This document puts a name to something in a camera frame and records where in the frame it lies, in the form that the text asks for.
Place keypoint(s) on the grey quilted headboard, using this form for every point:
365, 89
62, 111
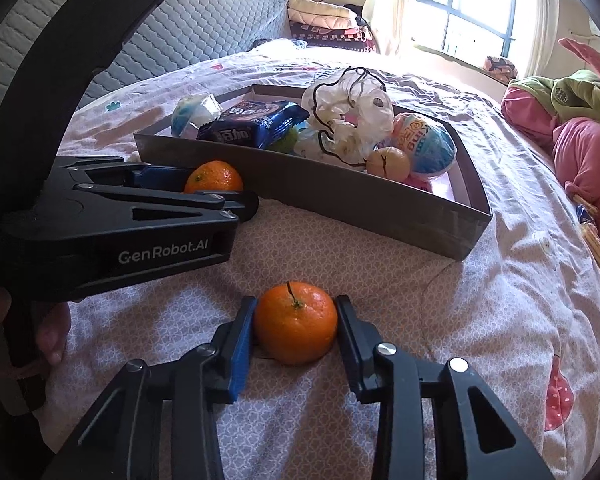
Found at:
177, 34

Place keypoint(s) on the stack of folded blankets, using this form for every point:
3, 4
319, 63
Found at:
323, 24

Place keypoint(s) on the right cream curtain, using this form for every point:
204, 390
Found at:
540, 34

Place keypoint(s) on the pink floral bed sheet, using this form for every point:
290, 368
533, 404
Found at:
523, 308

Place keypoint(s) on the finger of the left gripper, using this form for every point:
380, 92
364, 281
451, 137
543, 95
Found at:
243, 204
111, 170

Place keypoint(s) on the person's left hand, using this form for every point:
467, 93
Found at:
50, 339

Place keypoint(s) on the orange biscuit snack packet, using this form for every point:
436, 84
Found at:
590, 208

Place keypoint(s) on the blue candy wrapper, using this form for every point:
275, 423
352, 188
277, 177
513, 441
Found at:
583, 215

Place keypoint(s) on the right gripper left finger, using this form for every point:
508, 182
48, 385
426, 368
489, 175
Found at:
119, 436

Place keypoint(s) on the green blanket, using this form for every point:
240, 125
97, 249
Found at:
563, 98

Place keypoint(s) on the blue oreo cookie packet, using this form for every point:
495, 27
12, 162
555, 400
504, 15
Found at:
254, 124

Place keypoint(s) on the cream curtain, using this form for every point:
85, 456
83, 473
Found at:
540, 34
392, 22

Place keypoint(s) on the blue white toy egg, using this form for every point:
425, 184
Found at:
194, 111

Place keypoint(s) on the cream walnut ball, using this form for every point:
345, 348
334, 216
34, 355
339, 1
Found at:
390, 163

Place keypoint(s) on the orange tangerine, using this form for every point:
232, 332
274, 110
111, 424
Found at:
214, 176
295, 323

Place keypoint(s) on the pink quilt pile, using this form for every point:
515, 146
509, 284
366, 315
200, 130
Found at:
574, 145

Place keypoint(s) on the yellow wafer snack packet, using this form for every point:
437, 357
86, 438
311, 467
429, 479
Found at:
592, 239

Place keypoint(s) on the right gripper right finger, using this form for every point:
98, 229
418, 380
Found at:
475, 437

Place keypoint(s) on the folded cloth on sill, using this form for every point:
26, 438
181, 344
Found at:
501, 69

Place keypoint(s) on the dark framed window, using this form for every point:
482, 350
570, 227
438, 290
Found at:
472, 30

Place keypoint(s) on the left cream curtain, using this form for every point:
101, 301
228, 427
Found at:
392, 22

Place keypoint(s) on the blue orange surprise egg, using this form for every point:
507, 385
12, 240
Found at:
426, 142

